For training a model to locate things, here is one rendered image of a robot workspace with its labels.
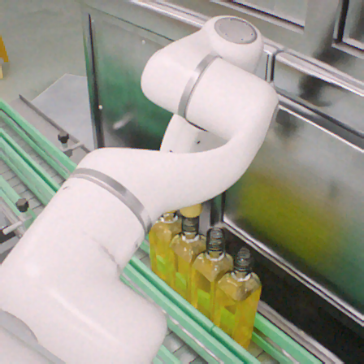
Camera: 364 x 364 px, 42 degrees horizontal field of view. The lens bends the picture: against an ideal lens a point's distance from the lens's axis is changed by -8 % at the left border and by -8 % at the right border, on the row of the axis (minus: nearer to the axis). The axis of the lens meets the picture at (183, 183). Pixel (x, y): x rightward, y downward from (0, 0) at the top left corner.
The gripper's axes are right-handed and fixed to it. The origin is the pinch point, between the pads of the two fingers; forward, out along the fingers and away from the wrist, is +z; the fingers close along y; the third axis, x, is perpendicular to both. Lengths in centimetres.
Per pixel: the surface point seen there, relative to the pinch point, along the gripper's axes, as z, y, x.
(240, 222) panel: 16.5, -12.3, 5.5
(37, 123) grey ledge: 57, -9, -68
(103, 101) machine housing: 28, -15, -42
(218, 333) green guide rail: 19.6, 4.7, 19.1
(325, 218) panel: -0.7, -13.0, 18.1
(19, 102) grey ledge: 62, -11, -84
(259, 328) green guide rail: 21.2, -2.7, 23.0
